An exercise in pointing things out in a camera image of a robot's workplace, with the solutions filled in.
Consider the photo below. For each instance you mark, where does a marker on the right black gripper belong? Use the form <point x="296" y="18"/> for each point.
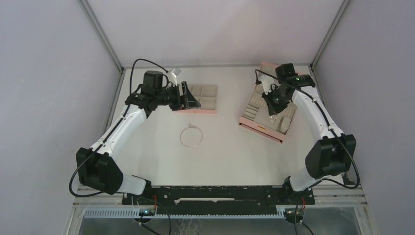
<point x="273" y="108"/>

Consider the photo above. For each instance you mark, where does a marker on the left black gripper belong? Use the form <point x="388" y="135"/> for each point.
<point x="186" y="100"/>

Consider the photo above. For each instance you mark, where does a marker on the pink compartment tray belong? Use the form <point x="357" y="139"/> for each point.
<point x="207" y="96"/>

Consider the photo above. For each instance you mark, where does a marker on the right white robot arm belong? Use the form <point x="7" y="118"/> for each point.
<point x="331" y="157"/>

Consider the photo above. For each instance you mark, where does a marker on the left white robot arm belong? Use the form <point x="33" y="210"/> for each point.
<point x="97" y="166"/>

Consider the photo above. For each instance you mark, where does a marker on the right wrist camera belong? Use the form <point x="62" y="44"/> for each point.
<point x="268" y="83"/>

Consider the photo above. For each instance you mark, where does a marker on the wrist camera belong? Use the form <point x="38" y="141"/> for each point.
<point x="268" y="83"/>
<point x="172" y="76"/>

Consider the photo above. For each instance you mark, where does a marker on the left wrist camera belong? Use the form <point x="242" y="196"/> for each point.
<point x="172" y="76"/>

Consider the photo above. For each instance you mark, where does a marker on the black mounting rail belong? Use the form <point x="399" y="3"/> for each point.
<point x="219" y="198"/>

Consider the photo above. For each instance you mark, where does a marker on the white slotted cable duct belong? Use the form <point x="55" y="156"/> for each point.
<point x="272" y="212"/>

